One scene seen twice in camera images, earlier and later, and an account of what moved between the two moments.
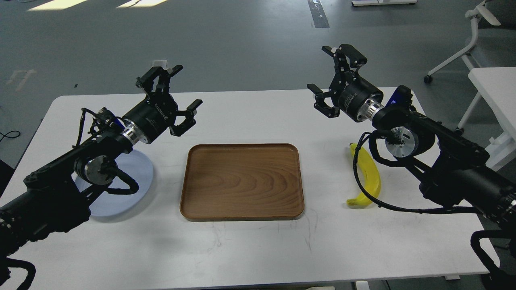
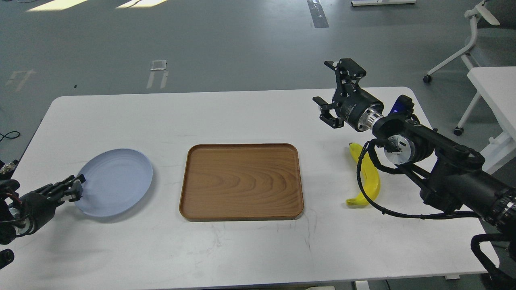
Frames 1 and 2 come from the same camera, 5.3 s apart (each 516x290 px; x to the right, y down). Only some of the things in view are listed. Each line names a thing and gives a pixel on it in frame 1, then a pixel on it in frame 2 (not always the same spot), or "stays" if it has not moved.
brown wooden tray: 242,182 stays
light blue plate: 136,165 stays
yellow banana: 368,177 stays
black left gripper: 157,112 to 38,208
